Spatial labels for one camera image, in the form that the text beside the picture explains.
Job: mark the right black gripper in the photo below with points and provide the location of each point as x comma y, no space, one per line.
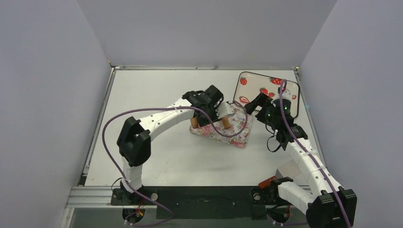
261,107

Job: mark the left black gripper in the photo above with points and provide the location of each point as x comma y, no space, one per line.
215,117

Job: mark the floral pattern tray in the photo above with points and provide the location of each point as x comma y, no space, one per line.
240,123

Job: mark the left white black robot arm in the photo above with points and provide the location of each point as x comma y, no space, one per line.
136,136

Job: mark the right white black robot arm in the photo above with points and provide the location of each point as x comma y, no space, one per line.
328,204

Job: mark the strawberry pattern tray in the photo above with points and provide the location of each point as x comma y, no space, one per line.
251,84

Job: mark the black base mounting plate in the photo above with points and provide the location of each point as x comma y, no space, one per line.
213,202

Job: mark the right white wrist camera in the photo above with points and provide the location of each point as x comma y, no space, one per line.
286,94

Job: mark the aluminium front rail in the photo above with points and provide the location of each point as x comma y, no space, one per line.
92,197

